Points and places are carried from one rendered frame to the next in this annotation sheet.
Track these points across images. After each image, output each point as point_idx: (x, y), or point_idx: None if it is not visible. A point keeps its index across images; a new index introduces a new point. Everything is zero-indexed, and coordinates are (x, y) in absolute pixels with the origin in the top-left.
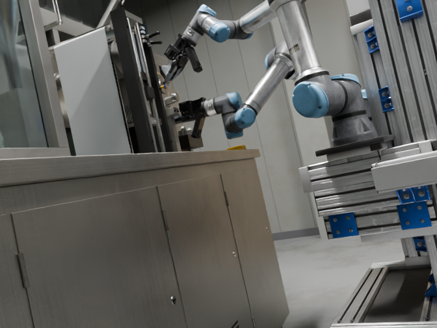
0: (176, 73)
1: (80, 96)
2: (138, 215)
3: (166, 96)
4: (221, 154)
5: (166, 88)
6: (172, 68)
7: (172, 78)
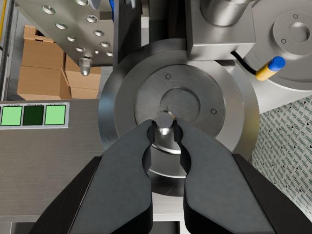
0: (134, 165)
1: None
2: None
3: (211, 32)
4: None
5: (161, 92)
6: (280, 192)
7: (147, 135)
